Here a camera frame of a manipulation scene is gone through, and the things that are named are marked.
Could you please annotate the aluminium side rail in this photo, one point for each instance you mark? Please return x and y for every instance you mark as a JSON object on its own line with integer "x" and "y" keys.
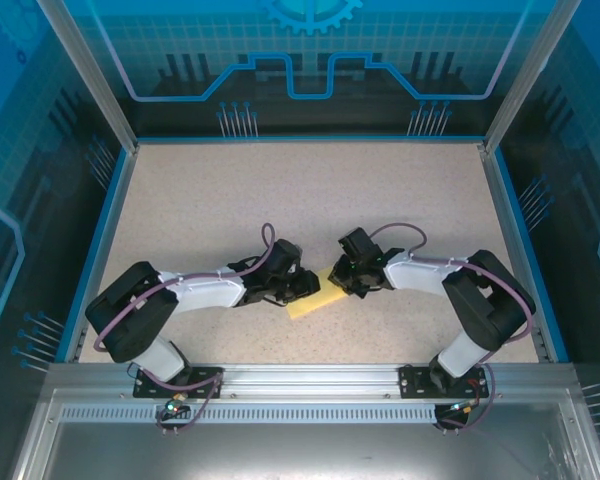
{"x": 107, "y": 240}
{"x": 512, "y": 240}

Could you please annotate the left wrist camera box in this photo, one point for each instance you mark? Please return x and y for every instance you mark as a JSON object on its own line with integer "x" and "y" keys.
{"x": 293, "y": 268}

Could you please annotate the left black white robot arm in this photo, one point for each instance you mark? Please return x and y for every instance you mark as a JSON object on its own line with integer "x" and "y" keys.
{"x": 130, "y": 310}

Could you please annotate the blue printed side panel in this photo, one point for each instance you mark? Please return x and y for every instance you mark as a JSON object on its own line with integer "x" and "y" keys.
{"x": 580, "y": 200}
{"x": 20, "y": 175}

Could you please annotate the aluminium frame post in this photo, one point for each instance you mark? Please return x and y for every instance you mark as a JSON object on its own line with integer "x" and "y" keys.
{"x": 92, "y": 75}
{"x": 527, "y": 75}

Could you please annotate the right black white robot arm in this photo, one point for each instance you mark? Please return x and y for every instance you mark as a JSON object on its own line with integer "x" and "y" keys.
{"x": 485, "y": 300}

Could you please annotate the grey metal shelf panel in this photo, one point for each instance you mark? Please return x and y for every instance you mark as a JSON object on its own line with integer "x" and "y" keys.
{"x": 280, "y": 450}

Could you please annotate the blue printed gear panel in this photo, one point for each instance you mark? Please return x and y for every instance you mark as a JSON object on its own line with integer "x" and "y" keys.
{"x": 305, "y": 30}

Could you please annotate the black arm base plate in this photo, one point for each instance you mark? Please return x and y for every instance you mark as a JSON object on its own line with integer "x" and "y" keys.
{"x": 205, "y": 385}
{"x": 415, "y": 382}

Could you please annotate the long aluminium mounting rail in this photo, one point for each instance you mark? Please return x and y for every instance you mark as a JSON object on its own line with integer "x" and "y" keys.
{"x": 310, "y": 380}

